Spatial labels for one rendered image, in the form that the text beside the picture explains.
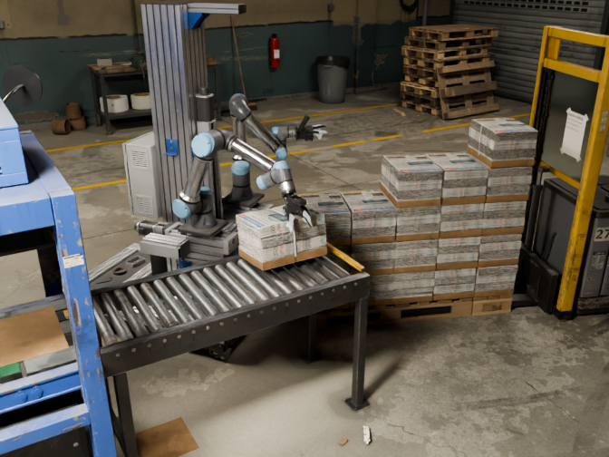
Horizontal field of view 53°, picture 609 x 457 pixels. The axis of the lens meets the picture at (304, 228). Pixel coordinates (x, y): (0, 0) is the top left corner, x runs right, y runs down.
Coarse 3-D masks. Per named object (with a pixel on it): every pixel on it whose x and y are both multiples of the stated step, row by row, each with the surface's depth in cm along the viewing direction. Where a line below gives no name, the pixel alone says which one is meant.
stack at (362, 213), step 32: (352, 192) 405; (352, 224) 378; (384, 224) 381; (416, 224) 384; (448, 224) 388; (480, 224) 391; (352, 256) 385; (384, 256) 389; (416, 256) 392; (448, 256) 396; (384, 288) 399; (416, 288) 403; (448, 288) 407; (320, 320) 400; (384, 320) 409; (416, 320) 413
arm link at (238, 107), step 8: (232, 104) 376; (240, 104) 374; (232, 112) 378; (240, 112) 374; (248, 112) 375; (240, 120) 377; (248, 120) 376; (256, 120) 379; (256, 128) 379; (264, 128) 381; (264, 136) 381; (272, 136) 384; (272, 144) 384; (280, 144) 386; (280, 152) 384
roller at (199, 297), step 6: (180, 276) 303; (186, 276) 302; (180, 282) 301; (186, 282) 297; (192, 282) 297; (186, 288) 295; (192, 288) 291; (198, 288) 292; (192, 294) 288; (198, 294) 286; (198, 300) 282; (204, 300) 280; (204, 306) 277; (210, 306) 275; (210, 312) 272; (216, 312) 270
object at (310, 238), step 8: (280, 208) 324; (296, 216) 307; (312, 216) 306; (320, 216) 308; (304, 224) 305; (312, 224) 307; (320, 224) 310; (304, 232) 306; (312, 232) 308; (320, 232) 311; (304, 240) 308; (312, 240) 310; (320, 240) 312; (304, 248) 309; (312, 248) 311
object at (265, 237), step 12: (240, 216) 313; (252, 216) 311; (264, 216) 311; (240, 228) 314; (252, 228) 299; (264, 228) 294; (276, 228) 297; (240, 240) 318; (252, 240) 304; (264, 240) 295; (276, 240) 299; (288, 240) 303; (252, 252) 308; (264, 252) 297; (276, 252) 301; (288, 252) 304
